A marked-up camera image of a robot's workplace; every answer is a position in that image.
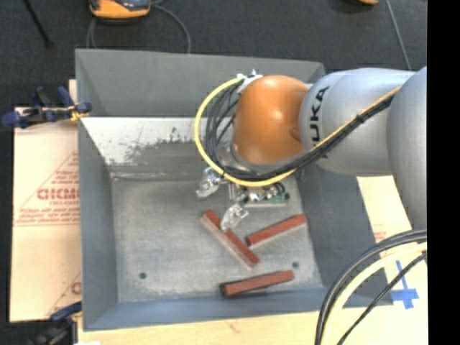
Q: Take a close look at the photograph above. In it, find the grey metal bin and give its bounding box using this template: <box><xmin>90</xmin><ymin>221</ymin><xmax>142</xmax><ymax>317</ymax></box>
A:
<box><xmin>74</xmin><ymin>48</ymin><xmax>393</xmax><ymax>331</ymax></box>

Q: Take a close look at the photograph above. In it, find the red-brown flat block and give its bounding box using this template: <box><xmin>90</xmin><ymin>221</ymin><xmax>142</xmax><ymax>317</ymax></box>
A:
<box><xmin>200</xmin><ymin>208</ymin><xmax>261</xmax><ymax>270</ymax></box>
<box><xmin>218</xmin><ymin>269</ymin><xmax>296</xmax><ymax>299</ymax></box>
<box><xmin>244</xmin><ymin>213</ymin><xmax>309</xmax><ymax>249</ymax></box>

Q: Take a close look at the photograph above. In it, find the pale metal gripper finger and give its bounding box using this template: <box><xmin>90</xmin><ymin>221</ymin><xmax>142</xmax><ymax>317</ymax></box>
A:
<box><xmin>195</xmin><ymin>166</ymin><xmax>223</xmax><ymax>199</ymax></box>
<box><xmin>219</xmin><ymin>203</ymin><xmax>249</xmax><ymax>231</ymax></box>

